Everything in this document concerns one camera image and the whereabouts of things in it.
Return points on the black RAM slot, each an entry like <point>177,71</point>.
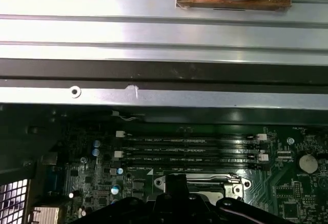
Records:
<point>205,150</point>
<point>205,169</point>
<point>205,140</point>
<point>205,160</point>

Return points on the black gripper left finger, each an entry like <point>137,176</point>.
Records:
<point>169,203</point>

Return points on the green motherboard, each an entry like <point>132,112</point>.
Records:
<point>282,183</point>

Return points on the metal socket cover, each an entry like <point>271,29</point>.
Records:
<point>232,192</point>

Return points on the silver finned heatsink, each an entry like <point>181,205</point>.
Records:
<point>48,215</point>

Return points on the round coin battery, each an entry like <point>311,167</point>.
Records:
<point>307,163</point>

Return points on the CPU socket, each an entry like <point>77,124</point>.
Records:
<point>160,188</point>

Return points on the black PC case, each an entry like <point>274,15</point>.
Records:
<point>179,98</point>

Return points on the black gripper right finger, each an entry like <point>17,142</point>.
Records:
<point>187,203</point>

